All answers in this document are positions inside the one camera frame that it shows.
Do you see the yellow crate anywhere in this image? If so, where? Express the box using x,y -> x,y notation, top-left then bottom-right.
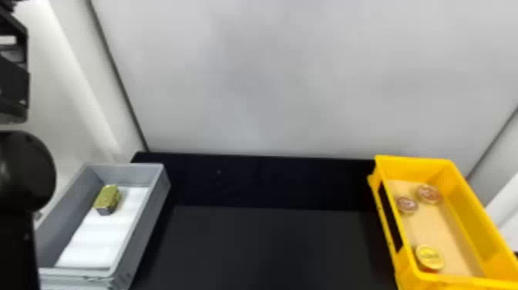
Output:
366,154 -> 518,290

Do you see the yellow can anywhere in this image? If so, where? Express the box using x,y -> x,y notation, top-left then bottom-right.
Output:
92,184 -> 123,217
395,195 -> 419,215
417,184 -> 442,204
415,244 -> 446,271

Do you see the grey crate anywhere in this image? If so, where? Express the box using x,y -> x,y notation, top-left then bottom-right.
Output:
34,162 -> 172,290

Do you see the white foam pad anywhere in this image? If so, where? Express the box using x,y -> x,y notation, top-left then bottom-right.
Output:
54,185 -> 152,270

